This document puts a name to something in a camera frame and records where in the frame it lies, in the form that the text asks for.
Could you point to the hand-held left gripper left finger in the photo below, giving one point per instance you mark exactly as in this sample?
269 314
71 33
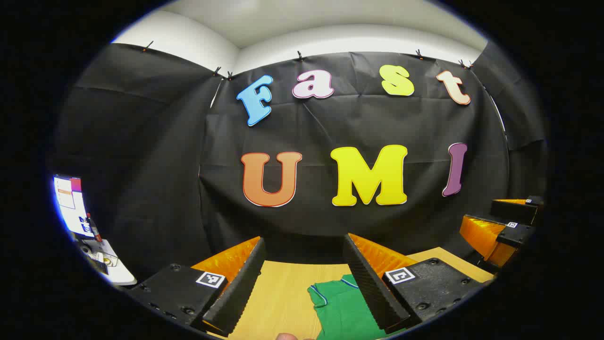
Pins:
241 283

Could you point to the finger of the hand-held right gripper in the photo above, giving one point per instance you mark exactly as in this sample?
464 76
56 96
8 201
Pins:
516 233
514 211

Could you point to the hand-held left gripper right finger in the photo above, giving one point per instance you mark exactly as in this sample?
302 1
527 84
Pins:
373 283

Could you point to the green T-shirt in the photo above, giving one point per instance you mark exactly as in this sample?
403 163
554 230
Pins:
339 311

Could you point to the white plastic stand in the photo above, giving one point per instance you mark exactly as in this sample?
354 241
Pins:
118 271

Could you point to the red black pen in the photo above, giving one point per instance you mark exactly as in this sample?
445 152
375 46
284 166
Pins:
94 229

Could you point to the black backdrop cloth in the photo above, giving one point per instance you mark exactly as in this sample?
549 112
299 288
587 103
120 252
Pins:
321 127

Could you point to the lit computer monitor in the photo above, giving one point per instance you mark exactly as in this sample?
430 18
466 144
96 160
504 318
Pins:
71 203

